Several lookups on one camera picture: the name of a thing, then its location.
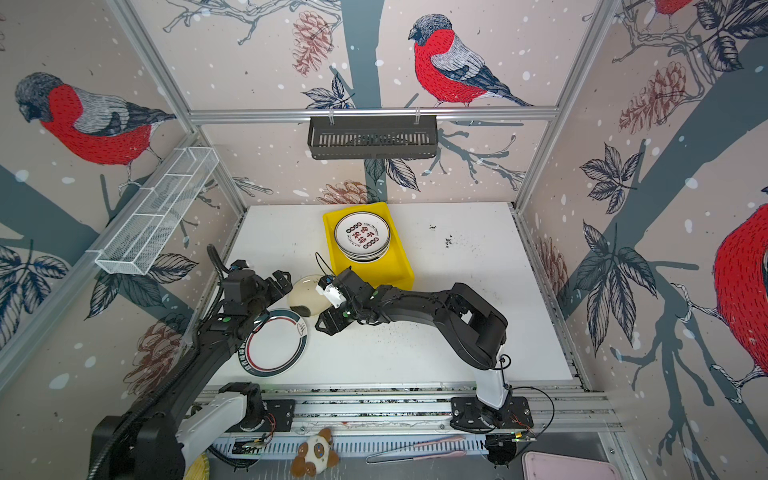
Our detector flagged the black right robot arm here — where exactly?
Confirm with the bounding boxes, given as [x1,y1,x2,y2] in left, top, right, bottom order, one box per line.
[312,268,556,441]

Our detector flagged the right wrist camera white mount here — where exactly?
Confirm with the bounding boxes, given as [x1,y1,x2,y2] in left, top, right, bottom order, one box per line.
[316,275,347,308]

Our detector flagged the yellow plastic bin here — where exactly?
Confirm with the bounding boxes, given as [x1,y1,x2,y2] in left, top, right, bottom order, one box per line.
[323,202,414,290]

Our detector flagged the white wire mesh shelf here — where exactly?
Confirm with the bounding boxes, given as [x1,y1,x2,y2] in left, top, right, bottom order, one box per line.
[95,146,219,275]

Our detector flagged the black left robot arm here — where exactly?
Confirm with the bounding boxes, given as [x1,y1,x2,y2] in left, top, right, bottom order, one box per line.
[87,245,292,479]

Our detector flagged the plush panda toy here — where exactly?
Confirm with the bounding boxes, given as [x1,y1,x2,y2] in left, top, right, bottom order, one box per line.
[290,427,340,478]

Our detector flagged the aluminium frame corner post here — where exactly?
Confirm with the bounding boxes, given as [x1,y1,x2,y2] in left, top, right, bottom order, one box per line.
[515,0,620,215]
[106,0,247,216]

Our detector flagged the woven bamboo mat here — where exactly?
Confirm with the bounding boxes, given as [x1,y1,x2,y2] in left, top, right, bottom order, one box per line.
[183,453,210,480]

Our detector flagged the pink tray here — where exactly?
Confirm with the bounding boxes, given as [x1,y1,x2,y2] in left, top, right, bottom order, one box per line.
[522,452,621,480]

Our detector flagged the pink chopsticks tongs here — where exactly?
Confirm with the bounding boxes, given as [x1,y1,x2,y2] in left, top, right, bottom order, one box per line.
[365,436,467,465]

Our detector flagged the black hanging wire basket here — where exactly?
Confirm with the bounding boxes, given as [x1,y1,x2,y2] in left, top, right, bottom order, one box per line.
[307,115,439,160]

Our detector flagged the white plate green rim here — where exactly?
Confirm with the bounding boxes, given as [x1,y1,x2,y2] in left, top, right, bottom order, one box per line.
[339,246,389,263]
[238,309,308,378]

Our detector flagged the aluminium frame horizontal bar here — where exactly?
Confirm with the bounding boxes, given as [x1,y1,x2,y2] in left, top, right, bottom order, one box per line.
[187,106,560,126]

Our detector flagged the aluminium frame corner post right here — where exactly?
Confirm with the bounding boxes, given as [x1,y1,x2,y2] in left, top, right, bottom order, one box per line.
[515,0,620,215]

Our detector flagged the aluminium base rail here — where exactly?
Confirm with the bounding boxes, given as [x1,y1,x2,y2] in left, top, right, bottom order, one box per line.
[197,383,619,460]

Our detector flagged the white plate red Chinese characters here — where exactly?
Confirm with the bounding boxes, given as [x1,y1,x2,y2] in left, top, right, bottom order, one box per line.
[334,211,391,253]

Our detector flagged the aluminium frame corner post left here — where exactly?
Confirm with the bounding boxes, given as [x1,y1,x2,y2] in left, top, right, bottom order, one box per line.
[106,0,247,216]

